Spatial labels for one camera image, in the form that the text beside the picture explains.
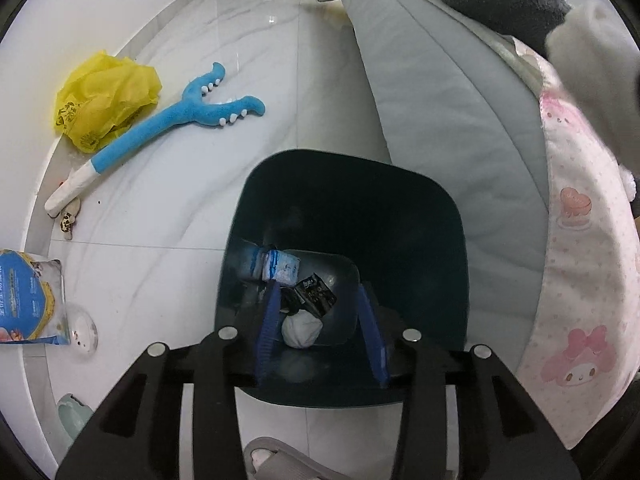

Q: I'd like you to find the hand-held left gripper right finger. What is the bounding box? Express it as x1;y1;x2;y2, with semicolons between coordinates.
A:
356;286;582;480

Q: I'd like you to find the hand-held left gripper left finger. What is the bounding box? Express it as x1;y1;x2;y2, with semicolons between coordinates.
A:
55;280;283;480

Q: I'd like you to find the white tissue ball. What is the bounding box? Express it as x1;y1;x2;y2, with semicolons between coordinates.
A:
281;310;323;350

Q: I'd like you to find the black printed wrapper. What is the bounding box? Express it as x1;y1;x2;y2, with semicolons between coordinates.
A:
294;271;337;317

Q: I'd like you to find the dark teal trash bin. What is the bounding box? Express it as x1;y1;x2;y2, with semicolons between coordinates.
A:
214;149;470;407

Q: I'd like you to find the blue white plastic packet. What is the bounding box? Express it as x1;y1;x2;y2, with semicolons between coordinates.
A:
262;249;302;287

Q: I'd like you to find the grey slipper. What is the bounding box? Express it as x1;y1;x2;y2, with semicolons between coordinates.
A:
243;436;351;480

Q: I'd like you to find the clear plastic lid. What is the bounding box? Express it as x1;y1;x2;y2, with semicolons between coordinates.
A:
67;302;99;361

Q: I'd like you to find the light green bowl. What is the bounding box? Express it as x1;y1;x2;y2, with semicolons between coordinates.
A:
56;392;93;441

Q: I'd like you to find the pink printed blanket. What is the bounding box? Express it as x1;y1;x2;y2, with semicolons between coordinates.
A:
515;40;640;451

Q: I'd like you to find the small spotted toy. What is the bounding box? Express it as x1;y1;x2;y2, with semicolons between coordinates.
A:
59;197;82;238

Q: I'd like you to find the blue plush stick toy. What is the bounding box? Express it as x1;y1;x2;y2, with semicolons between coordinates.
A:
44;61;266;218

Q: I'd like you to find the blue printed food bag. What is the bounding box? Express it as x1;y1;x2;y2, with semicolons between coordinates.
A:
0;249;68;347

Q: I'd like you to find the yellow plastic bag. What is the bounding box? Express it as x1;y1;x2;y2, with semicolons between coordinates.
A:
54;50;163;155

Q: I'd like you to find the white fleece cloth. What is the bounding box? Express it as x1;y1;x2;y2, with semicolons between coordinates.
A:
545;0;640;171

